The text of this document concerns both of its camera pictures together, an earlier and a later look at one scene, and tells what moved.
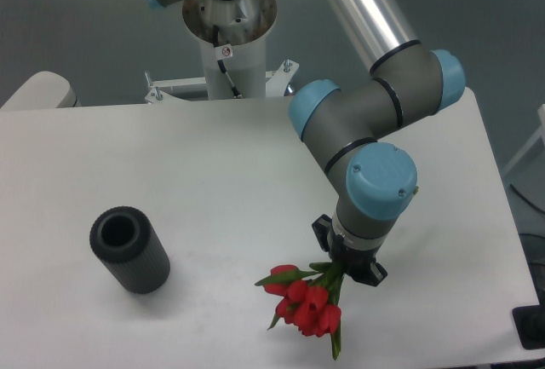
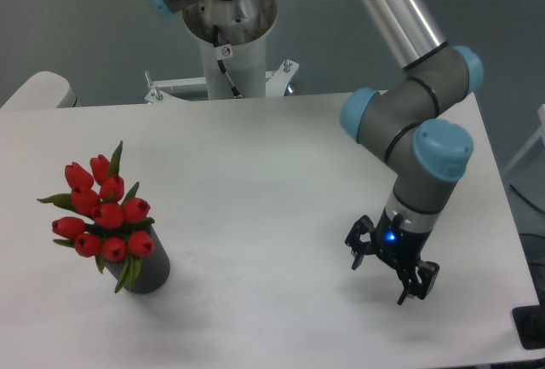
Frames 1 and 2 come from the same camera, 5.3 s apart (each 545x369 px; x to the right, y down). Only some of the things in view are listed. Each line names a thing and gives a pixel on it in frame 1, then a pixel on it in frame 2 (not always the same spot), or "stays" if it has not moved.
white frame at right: x=541 y=130 stays
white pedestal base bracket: x=276 y=83 stays
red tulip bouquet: x=309 y=299 to x=111 y=222
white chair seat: x=43 y=90 stays
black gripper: x=358 y=266 to x=400 y=245
